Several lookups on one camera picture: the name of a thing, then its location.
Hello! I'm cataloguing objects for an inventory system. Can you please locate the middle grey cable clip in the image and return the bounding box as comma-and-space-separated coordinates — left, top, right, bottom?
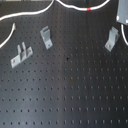
40, 27, 53, 49

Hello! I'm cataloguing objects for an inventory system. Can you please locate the left grey cable clip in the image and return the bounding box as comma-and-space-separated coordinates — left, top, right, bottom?
10, 43, 33, 68

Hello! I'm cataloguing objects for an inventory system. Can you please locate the white cable with red mark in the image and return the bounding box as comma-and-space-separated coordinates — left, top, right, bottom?
0, 0, 111, 21

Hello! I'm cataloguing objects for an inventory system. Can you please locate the grey cable clip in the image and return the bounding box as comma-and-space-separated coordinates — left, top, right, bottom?
40, 27, 53, 49
10, 43, 33, 68
105, 27, 119, 52

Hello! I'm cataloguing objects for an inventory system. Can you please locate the right grey cable clip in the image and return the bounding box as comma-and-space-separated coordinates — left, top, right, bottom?
105, 27, 119, 52

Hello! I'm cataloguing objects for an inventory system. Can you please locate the white cable end left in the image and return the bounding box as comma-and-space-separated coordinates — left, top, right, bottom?
0, 22, 17, 49

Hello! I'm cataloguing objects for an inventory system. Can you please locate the white cable right edge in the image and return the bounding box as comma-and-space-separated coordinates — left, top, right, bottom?
120, 23, 128, 47

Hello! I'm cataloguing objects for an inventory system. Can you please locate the grey box top right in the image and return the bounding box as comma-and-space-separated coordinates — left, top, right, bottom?
116, 0, 128, 25

